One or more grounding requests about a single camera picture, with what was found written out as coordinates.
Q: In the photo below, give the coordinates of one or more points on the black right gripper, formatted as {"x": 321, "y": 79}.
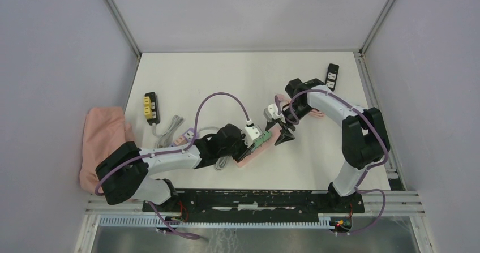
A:
{"x": 284, "y": 136}

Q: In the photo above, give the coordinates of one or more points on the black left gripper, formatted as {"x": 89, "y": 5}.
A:
{"x": 245, "y": 151}

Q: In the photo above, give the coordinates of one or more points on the pink power strip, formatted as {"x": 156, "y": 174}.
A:
{"x": 275, "y": 133}

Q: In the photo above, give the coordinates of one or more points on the green cube plug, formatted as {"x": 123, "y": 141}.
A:
{"x": 258, "y": 142}
{"x": 266, "y": 136}

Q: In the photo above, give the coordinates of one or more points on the black power strip green USB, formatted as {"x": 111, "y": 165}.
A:
{"x": 332, "y": 76}

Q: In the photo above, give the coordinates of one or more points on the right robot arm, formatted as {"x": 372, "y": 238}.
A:
{"x": 364, "y": 140}

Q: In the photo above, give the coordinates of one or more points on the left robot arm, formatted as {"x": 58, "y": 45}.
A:
{"x": 127, "y": 173}

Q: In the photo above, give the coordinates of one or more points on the beige pink charger plug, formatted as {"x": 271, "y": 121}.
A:
{"x": 181, "y": 140}

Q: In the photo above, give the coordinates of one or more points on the yellow charger plug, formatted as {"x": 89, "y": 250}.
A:
{"x": 148, "y": 112}
{"x": 147, "y": 101}

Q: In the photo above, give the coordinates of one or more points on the purple power strip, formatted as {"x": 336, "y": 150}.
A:
{"x": 189, "y": 134}

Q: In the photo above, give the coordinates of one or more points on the small black power strip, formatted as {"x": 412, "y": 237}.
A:
{"x": 154, "y": 106}

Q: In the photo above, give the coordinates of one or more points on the pink cloth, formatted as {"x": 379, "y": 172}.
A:
{"x": 105, "y": 129}

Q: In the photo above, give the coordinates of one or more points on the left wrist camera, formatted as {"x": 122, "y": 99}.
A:
{"x": 251, "y": 133}

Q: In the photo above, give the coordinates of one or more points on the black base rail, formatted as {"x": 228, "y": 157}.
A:
{"x": 259, "y": 206}

